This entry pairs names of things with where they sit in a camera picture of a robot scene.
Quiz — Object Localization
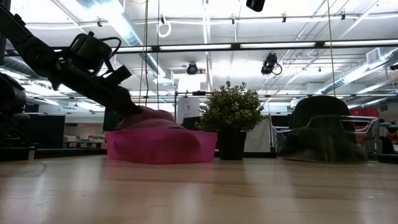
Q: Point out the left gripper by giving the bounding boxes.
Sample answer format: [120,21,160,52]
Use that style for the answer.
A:
[46,57,141,118]

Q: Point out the black monitor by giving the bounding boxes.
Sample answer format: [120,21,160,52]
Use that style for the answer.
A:
[102,108,125,132]

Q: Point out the shelf with boxes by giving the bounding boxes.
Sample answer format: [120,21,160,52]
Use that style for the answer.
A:
[63,133,107,149]

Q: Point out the pink plastic bin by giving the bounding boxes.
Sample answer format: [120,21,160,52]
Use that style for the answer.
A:
[104,124,218,165]

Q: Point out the white column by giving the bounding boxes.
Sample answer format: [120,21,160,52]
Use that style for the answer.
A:
[177,98,201,125]

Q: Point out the black partition panel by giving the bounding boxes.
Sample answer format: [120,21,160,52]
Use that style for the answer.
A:
[26,114,67,149]

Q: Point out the potted green plant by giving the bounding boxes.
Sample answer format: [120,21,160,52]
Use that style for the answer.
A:
[195,80,271,161]

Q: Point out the white panel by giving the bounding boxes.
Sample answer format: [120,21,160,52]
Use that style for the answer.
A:
[244,118,273,153]

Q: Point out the red storage bins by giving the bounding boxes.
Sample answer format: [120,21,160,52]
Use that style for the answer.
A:
[349,108,381,118]

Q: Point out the clear plastic bin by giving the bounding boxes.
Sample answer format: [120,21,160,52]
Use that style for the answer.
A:
[273,114,380,164]

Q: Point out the black background equipment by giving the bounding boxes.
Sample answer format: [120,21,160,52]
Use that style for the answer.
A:
[377,118,398,156]

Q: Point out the tan hanging rope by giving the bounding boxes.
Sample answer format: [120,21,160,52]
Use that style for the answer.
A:
[326,0,338,97]
[136,0,149,108]

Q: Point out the black overhead frame bar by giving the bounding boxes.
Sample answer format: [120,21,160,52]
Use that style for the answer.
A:
[52,39,398,57]

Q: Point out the black hanging cable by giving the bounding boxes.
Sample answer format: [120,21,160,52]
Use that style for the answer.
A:
[155,0,160,110]

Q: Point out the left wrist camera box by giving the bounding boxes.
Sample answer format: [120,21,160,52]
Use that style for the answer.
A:
[68,30,113,74]

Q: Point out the black camera cable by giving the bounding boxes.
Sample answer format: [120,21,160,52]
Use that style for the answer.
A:
[99,36,123,68]

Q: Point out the white cable loop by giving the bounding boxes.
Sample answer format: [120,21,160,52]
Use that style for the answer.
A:
[157,14,172,39]

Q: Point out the black frame post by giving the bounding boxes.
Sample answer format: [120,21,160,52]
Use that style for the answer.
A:
[0,0,12,66]

